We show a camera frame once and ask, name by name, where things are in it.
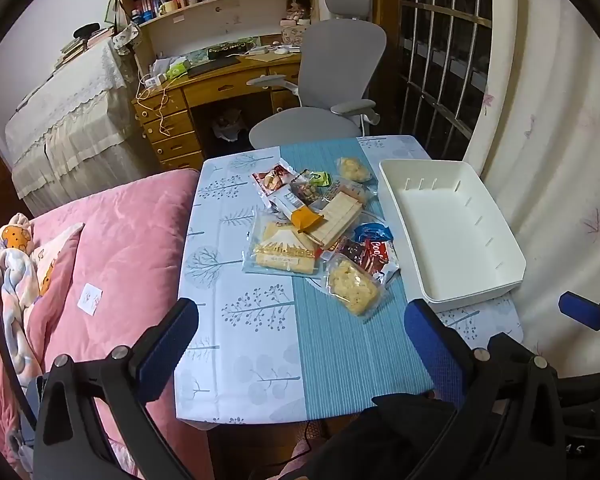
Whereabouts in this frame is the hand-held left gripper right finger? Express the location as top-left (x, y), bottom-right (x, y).
top-left (404, 298), bottom-right (568, 480)

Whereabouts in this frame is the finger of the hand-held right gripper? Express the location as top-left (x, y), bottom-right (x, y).
top-left (558, 291), bottom-right (600, 341)

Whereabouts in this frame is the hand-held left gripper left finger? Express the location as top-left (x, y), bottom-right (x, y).
top-left (32, 298), bottom-right (201, 480)

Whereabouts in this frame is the white plastic storage box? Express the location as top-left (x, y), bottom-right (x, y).
top-left (377, 158), bottom-right (527, 312)

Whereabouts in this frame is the blue snack packet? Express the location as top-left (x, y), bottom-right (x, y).
top-left (352, 222), bottom-right (395, 246)

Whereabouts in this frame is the large yellow cake packet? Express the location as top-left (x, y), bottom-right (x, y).
top-left (242, 209), bottom-right (326, 277)

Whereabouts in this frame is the beige wafer packet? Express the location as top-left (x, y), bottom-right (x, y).
top-left (305, 195), bottom-right (366, 250)

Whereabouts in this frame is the white orange-ended bar packet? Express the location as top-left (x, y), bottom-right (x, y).
top-left (271, 189), bottom-right (326, 235)

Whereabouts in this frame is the clear nut mix packet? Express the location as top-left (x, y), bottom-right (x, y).
top-left (289, 172), bottom-right (326, 207)

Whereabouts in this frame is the small white paper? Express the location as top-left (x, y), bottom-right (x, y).
top-left (78, 282), bottom-right (104, 317)

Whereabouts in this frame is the person's black clothing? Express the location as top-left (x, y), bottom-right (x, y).
top-left (250, 392), bottom-right (461, 480)

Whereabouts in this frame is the blue tree-print tablecloth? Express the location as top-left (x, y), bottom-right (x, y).
top-left (176, 135), bottom-right (526, 423)

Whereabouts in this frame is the yellow rice cracker packet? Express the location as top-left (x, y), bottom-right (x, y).
top-left (334, 156), bottom-right (372, 183)
top-left (322, 252), bottom-right (386, 318)

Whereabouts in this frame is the red and white snack packet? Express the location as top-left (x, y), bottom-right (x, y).
top-left (362, 239), bottom-right (403, 286)

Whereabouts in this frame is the cream floral curtain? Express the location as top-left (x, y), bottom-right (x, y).
top-left (462, 0), bottom-right (600, 376)

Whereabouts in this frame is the cartoon printed blanket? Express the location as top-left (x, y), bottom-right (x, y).
top-left (0, 212), bottom-right (86, 366)

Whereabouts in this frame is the red picture snack packet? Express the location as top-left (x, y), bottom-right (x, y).
top-left (250, 162), bottom-right (301, 196)

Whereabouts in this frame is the white bag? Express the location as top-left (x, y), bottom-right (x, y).
top-left (212, 107), bottom-right (248, 142)

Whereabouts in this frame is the white lace cover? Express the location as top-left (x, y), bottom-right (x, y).
top-left (5, 37), bottom-right (148, 201)

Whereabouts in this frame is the black keyboard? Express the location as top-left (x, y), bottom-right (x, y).
top-left (187, 56), bottom-right (242, 78)

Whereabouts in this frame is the grey office chair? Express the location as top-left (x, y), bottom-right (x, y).
top-left (246, 0), bottom-right (387, 151)

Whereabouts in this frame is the stack of books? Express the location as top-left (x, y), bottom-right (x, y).
top-left (55, 25), bottom-right (116, 72)

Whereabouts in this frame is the floral fabric bag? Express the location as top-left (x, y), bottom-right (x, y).
top-left (112, 24), bottom-right (143, 56)

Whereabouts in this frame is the steel window grille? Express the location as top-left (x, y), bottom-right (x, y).
top-left (397, 0), bottom-right (496, 146)

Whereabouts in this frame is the floral storage box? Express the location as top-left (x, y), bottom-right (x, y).
top-left (280, 25), bottom-right (308, 47)

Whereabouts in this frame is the wooden bookshelf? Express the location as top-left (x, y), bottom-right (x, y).
top-left (112, 0), bottom-right (326, 61)

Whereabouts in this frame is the small doll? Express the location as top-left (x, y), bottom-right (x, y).
top-left (280, 0), bottom-right (313, 26)

